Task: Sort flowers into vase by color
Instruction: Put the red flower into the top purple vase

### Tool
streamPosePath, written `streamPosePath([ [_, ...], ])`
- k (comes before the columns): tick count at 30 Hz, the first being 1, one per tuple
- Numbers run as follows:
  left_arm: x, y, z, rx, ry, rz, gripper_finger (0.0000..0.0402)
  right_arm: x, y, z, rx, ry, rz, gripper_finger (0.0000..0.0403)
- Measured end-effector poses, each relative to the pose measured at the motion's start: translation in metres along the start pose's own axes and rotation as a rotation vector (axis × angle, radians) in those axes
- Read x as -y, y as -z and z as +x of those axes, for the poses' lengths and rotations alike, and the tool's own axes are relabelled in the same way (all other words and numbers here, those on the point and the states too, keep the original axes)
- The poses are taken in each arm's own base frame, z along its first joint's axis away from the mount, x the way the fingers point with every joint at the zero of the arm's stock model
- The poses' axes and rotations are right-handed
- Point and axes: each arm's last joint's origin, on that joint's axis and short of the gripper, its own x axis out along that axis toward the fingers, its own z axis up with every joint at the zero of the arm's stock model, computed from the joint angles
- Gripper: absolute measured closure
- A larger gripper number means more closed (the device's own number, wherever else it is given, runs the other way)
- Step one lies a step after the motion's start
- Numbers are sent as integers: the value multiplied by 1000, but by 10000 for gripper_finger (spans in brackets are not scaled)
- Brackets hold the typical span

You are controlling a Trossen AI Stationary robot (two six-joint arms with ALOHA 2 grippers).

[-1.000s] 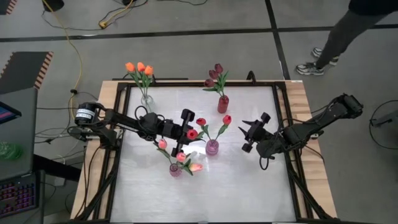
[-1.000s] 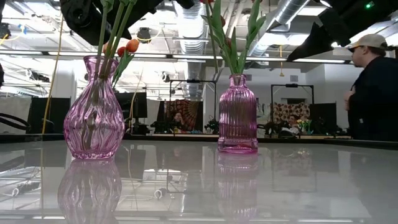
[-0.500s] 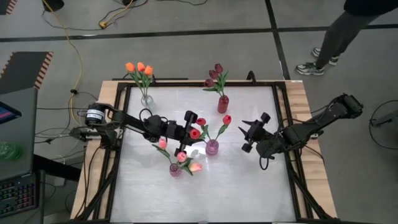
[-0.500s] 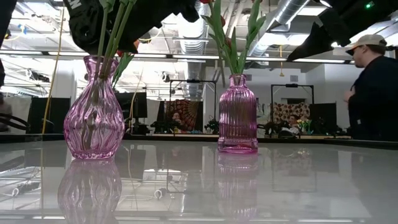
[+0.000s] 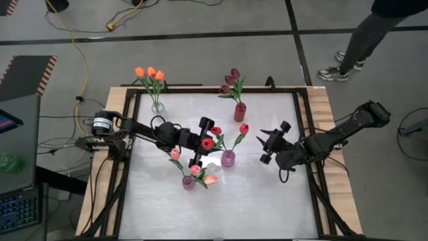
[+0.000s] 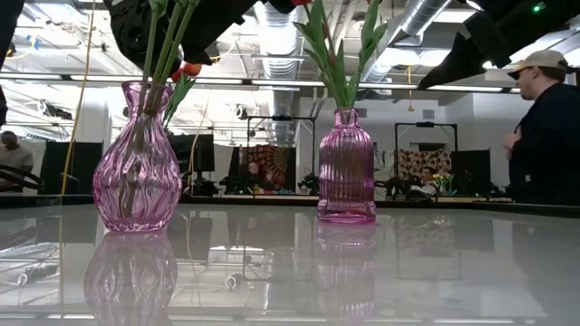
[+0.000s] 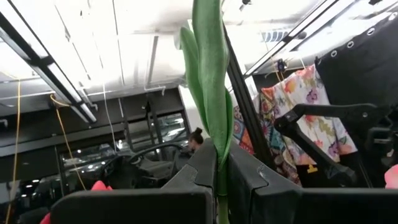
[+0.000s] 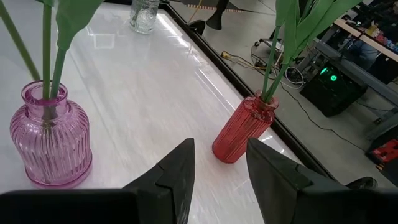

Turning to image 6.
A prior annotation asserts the patterned fabric with circles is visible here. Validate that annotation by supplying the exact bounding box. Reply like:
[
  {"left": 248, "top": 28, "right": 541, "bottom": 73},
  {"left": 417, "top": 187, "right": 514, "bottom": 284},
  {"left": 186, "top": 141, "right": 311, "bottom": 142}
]
[{"left": 396, "top": 149, "right": 454, "bottom": 191}]

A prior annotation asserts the pink ribbed glass vase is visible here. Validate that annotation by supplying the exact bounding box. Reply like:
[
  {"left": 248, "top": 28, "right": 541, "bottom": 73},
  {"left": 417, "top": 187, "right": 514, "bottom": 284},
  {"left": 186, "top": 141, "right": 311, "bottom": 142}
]
[{"left": 316, "top": 107, "right": 378, "bottom": 225}]

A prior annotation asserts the person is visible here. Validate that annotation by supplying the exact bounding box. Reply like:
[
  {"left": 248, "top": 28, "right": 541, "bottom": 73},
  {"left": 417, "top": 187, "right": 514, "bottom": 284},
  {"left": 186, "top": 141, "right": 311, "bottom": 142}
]
[
  {"left": 502, "top": 48, "right": 580, "bottom": 206},
  {"left": 405, "top": 165, "right": 439, "bottom": 201},
  {"left": 0, "top": 129, "right": 35, "bottom": 191},
  {"left": 244, "top": 161, "right": 264, "bottom": 191}
]

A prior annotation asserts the orange patterned fabric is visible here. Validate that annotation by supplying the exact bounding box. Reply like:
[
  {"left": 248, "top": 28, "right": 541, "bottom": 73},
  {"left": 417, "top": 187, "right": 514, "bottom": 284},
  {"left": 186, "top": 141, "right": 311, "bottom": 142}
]
[{"left": 238, "top": 143, "right": 296, "bottom": 185}]

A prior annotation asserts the silver ventilation duct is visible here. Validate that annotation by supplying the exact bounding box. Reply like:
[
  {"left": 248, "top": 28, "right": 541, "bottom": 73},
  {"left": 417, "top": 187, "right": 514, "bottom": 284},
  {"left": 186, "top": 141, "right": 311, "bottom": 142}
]
[{"left": 251, "top": 0, "right": 312, "bottom": 147}]

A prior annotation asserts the black cable loop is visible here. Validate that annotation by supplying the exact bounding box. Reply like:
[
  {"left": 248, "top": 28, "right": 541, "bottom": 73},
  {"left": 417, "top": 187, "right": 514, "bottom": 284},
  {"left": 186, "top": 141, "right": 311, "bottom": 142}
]
[{"left": 0, "top": 163, "right": 45, "bottom": 192}]

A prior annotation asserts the yellow cable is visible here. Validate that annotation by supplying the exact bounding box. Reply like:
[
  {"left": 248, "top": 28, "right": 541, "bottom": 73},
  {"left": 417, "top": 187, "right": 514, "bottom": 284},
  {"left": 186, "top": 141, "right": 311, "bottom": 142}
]
[{"left": 58, "top": 0, "right": 97, "bottom": 197}]

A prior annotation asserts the black panel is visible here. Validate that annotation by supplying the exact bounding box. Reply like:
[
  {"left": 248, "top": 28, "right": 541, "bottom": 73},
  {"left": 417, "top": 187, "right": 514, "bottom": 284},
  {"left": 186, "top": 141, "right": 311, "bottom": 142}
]
[{"left": 38, "top": 140, "right": 104, "bottom": 196}]

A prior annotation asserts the black monitor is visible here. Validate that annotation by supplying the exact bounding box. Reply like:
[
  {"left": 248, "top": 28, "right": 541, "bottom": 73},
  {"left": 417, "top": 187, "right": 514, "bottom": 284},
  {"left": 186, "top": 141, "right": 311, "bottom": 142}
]
[{"left": 167, "top": 133, "right": 217, "bottom": 173}]

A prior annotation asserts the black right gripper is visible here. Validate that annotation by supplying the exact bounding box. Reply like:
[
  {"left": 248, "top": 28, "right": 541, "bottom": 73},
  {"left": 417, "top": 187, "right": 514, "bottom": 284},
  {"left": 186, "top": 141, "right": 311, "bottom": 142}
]
[{"left": 416, "top": 0, "right": 540, "bottom": 91}]

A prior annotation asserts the orange artificial tulip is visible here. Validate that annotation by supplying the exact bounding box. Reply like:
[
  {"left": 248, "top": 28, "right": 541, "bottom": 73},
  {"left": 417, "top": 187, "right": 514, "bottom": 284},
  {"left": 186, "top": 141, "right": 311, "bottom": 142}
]
[{"left": 161, "top": 61, "right": 203, "bottom": 130}]

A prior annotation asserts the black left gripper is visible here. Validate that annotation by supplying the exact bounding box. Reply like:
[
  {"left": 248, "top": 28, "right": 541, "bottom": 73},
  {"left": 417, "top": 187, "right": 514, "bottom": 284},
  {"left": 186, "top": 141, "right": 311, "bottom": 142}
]
[{"left": 102, "top": 0, "right": 259, "bottom": 69}]

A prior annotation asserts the pink wavy glass vase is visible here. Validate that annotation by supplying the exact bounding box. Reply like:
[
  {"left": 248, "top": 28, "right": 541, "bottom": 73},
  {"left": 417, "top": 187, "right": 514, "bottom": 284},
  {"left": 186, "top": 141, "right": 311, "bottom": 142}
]
[{"left": 92, "top": 80, "right": 183, "bottom": 234}]

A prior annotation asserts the black screen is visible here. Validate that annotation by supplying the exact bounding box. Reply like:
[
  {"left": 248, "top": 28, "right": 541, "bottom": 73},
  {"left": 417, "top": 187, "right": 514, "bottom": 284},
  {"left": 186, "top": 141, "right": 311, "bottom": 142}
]
[{"left": 450, "top": 149, "right": 493, "bottom": 191}]

